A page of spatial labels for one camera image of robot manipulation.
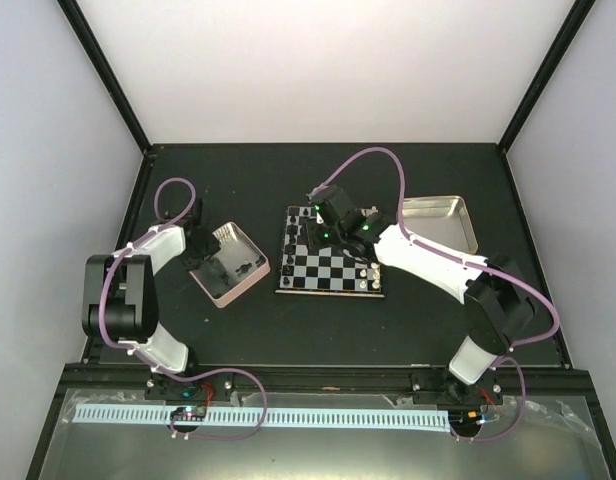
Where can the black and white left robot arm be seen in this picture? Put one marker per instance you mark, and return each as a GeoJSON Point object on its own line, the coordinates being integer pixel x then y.
{"type": "Point", "coordinates": [120, 304]}

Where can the gold metal tin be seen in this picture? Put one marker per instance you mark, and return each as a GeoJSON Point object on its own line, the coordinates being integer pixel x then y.
{"type": "Point", "coordinates": [442, 219]}

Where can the black chess piece in tin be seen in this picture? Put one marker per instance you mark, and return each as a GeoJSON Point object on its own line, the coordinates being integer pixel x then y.
{"type": "Point", "coordinates": [244, 269]}

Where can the light blue slotted cable duct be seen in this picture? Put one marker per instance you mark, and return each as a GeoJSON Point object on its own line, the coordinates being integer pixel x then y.
{"type": "Point", "coordinates": [250, 417]}

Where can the left circuit board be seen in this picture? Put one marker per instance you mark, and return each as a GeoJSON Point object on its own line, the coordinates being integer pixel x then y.
{"type": "Point", "coordinates": [188, 414]}

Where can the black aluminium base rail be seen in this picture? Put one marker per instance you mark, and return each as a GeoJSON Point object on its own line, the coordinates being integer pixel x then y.
{"type": "Point", "coordinates": [424, 383]}

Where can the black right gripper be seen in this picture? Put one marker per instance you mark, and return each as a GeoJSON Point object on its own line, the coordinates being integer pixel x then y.
{"type": "Point", "coordinates": [313, 240]}

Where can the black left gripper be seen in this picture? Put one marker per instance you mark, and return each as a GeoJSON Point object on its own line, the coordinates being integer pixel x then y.
{"type": "Point", "coordinates": [213, 247]}

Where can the right circuit board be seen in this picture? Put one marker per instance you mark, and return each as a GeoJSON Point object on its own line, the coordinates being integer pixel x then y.
{"type": "Point", "coordinates": [472, 417]}

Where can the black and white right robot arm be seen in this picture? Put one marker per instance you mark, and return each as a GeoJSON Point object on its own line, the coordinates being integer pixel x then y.
{"type": "Point", "coordinates": [496, 310]}

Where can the black and white chessboard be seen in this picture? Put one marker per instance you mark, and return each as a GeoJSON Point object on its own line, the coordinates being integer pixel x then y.
{"type": "Point", "coordinates": [322, 272]}

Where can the circuit board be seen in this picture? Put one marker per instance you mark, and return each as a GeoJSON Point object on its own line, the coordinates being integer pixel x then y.
{"type": "Point", "coordinates": [188, 414]}
{"type": "Point", "coordinates": [472, 417]}

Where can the pink metal tin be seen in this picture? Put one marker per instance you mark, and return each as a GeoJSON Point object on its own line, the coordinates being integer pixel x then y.
{"type": "Point", "coordinates": [237, 266]}

